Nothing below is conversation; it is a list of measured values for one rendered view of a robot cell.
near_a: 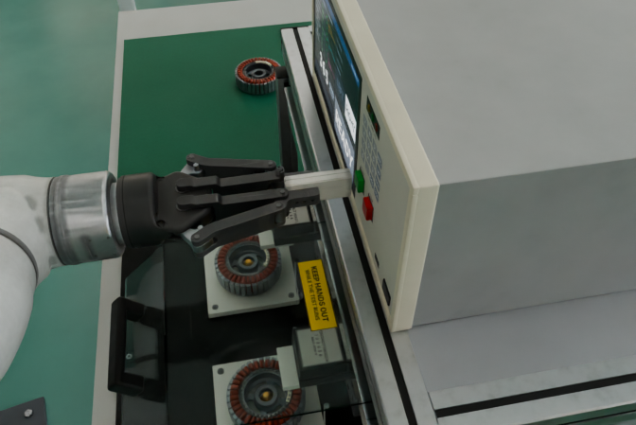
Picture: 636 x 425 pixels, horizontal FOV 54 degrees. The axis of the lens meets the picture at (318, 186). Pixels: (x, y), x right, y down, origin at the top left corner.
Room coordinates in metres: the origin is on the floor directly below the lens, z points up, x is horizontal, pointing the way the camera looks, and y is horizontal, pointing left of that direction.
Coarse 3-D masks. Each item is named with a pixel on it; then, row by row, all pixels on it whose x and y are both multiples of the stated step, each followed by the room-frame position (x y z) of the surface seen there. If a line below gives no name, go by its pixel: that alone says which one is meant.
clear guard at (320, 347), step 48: (240, 240) 0.49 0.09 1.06; (288, 240) 0.49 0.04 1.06; (144, 288) 0.44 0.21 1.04; (192, 288) 0.42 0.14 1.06; (240, 288) 0.42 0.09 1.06; (288, 288) 0.42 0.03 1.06; (336, 288) 0.42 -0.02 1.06; (144, 336) 0.37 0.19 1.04; (192, 336) 0.36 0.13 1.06; (240, 336) 0.36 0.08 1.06; (288, 336) 0.36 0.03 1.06; (336, 336) 0.36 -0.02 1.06; (144, 384) 0.31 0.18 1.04; (192, 384) 0.30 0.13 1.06; (240, 384) 0.30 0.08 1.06; (288, 384) 0.30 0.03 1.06; (336, 384) 0.30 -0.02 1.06
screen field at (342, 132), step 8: (336, 104) 0.60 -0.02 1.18; (336, 112) 0.60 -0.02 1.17; (336, 120) 0.60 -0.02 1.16; (336, 128) 0.60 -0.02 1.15; (344, 128) 0.55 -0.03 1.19; (344, 136) 0.55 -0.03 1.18; (344, 144) 0.55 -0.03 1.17; (344, 152) 0.55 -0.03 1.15; (352, 152) 0.52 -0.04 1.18; (352, 160) 0.51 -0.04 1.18; (352, 168) 0.51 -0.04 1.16; (352, 176) 0.51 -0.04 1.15
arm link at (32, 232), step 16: (0, 176) 0.44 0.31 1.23; (16, 176) 0.44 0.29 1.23; (32, 176) 0.44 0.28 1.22; (0, 192) 0.40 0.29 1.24; (16, 192) 0.41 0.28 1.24; (32, 192) 0.41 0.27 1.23; (48, 192) 0.41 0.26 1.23; (0, 208) 0.38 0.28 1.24; (16, 208) 0.39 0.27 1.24; (32, 208) 0.40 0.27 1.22; (48, 208) 0.40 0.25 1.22; (0, 224) 0.36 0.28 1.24; (16, 224) 0.37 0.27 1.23; (32, 224) 0.38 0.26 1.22; (48, 224) 0.38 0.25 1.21; (16, 240) 0.35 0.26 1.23; (32, 240) 0.36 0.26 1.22; (48, 240) 0.38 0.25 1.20; (32, 256) 0.35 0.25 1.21; (48, 256) 0.37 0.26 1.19; (48, 272) 0.37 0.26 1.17
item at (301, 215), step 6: (294, 210) 0.67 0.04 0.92; (300, 210) 0.67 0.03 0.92; (306, 210) 0.67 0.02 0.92; (288, 216) 0.66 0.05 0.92; (294, 216) 0.66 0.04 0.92; (300, 216) 0.66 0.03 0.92; (306, 216) 0.66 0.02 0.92; (288, 222) 0.64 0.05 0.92; (294, 222) 0.64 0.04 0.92; (300, 222) 0.64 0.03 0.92; (306, 222) 0.64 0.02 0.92; (312, 222) 0.64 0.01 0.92
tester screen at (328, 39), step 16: (320, 0) 0.71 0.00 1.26; (320, 16) 0.71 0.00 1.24; (320, 32) 0.71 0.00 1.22; (336, 32) 0.61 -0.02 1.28; (320, 48) 0.70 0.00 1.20; (336, 48) 0.61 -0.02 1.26; (336, 64) 0.61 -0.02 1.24; (352, 64) 0.53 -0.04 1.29; (320, 80) 0.70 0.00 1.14; (352, 80) 0.53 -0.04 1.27; (336, 96) 0.60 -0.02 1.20; (352, 96) 0.53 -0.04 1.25; (352, 112) 0.52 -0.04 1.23; (352, 144) 0.52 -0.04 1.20
